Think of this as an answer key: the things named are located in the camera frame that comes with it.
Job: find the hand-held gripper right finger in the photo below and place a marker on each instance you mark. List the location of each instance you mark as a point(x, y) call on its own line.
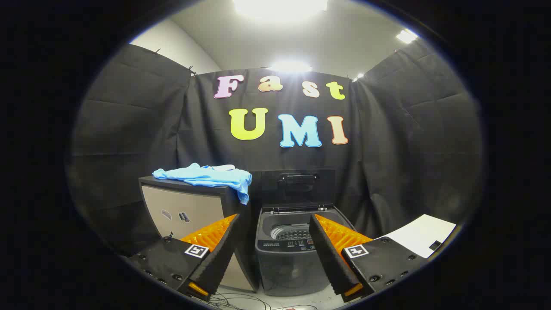
point(329, 254)

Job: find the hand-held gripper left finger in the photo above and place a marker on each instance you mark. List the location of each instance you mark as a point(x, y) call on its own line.
point(221, 254)

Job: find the grey washing machine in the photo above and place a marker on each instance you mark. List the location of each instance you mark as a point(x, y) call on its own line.
point(284, 267)

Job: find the light blue polo shirt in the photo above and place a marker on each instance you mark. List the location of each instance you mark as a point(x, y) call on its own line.
point(206, 175)

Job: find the grey cabinet with dark top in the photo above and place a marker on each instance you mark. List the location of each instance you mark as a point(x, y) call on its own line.
point(198, 202)

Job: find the white board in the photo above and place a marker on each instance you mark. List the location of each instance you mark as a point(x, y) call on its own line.
point(419, 234)

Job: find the small black item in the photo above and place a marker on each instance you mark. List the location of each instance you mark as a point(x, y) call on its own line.
point(435, 245)

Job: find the ceiling light panel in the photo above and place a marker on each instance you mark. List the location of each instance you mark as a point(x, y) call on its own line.
point(291, 66)
point(407, 36)

